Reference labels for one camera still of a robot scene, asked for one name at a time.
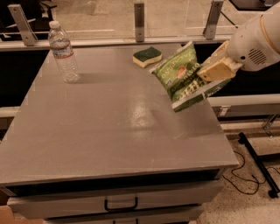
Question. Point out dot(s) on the grey cabinet drawer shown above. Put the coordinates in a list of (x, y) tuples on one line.
[(164, 215), (92, 202)]

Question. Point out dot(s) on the green jalapeno chip bag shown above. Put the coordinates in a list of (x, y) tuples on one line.
[(178, 76)]

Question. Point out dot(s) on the green and yellow sponge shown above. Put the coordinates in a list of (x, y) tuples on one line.
[(147, 56)]

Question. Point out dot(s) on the grey cabinet top drawer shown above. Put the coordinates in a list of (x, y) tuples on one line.
[(92, 202)]

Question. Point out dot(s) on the black drawer handle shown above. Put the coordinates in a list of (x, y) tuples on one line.
[(120, 206)]

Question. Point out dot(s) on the metal bracket post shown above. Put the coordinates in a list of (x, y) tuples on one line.
[(139, 21), (213, 18), (27, 35)]

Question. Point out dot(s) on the grey cabinet lower drawer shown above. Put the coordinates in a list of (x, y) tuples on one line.
[(164, 215)]

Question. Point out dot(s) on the left metal bracket post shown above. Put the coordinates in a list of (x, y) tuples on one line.
[(27, 35)]

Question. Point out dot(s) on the black stand leg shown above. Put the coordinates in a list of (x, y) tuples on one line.
[(274, 191)]

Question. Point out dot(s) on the right metal bracket post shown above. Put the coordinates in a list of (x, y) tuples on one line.
[(213, 18)]

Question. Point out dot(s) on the middle metal bracket post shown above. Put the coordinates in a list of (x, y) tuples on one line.
[(139, 21)]

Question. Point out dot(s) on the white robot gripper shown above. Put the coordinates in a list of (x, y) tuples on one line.
[(250, 44)]

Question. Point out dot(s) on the clear plastic water bottle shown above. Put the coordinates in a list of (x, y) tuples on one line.
[(63, 53)]

